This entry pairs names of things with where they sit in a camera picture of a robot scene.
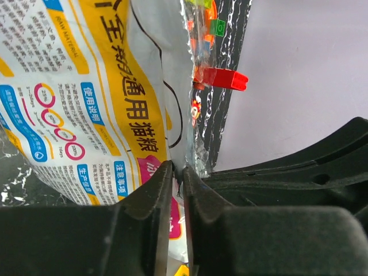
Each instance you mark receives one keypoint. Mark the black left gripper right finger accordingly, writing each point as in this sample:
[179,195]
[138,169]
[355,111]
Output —
[224,239]

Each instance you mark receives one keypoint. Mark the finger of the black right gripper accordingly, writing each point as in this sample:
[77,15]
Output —
[332,172]

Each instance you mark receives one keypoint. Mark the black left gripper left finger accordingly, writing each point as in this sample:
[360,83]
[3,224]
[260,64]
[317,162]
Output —
[126,238]

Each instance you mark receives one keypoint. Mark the cat food bag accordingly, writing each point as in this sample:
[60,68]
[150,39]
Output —
[97,95]

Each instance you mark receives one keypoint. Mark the red number toy block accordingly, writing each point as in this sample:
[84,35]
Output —
[195,110]

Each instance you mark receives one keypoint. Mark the red toy brick vehicle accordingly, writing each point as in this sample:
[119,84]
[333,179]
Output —
[219,77]

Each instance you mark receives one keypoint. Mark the green toy brick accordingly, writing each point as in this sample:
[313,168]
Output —
[217,27]

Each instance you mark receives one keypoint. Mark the lime green toy plate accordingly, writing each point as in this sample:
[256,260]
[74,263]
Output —
[205,3]

